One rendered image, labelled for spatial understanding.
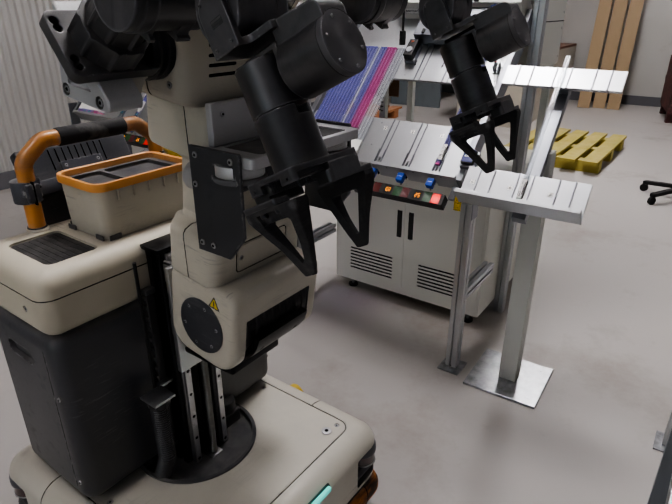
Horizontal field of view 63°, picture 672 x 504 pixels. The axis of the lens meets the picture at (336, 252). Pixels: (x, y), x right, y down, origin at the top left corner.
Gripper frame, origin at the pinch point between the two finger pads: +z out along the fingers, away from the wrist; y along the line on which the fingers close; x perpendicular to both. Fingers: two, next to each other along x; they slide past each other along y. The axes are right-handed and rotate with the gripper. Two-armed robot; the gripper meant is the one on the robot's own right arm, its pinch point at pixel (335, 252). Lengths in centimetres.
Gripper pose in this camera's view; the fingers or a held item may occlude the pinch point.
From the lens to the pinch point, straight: 54.8
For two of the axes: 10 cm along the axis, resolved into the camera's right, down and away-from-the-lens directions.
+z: 3.6, 9.3, 1.1
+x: -7.2, 2.0, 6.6
